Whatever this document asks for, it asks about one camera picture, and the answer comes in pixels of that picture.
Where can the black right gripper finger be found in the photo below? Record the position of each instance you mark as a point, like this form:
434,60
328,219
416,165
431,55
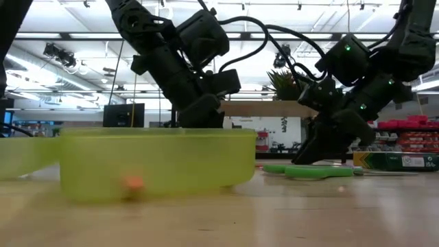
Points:
319,151
306,132

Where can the green yellow crayon box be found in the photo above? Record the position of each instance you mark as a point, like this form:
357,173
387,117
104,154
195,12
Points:
387,161

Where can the yellow-green translucent pencil case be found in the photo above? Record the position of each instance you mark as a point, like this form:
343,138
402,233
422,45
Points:
164,161

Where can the small orange object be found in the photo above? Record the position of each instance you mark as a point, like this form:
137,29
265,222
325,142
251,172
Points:
133,183

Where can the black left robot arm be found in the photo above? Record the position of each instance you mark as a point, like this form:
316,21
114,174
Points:
164,68

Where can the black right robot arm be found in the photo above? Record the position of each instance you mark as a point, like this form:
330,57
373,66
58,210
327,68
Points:
404,51

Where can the red storage bins stack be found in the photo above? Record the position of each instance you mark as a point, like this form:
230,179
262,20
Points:
262,140

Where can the small wooden shelf black legs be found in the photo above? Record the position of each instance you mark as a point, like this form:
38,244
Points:
267,108

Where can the potted succulent plant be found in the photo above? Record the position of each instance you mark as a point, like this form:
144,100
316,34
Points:
284,85

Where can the storage rack with red bins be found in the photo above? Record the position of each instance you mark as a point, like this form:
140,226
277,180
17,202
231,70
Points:
411,135

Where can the black monitor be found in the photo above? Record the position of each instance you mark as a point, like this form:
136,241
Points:
123,116

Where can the black ceiling light fixture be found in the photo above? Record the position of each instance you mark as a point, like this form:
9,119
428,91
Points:
60,55

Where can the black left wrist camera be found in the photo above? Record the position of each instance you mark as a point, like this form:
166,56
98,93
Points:
223,82

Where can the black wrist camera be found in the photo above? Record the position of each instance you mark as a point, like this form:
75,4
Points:
223,82
320,94

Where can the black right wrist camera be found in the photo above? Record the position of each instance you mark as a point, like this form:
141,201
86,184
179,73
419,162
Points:
320,94

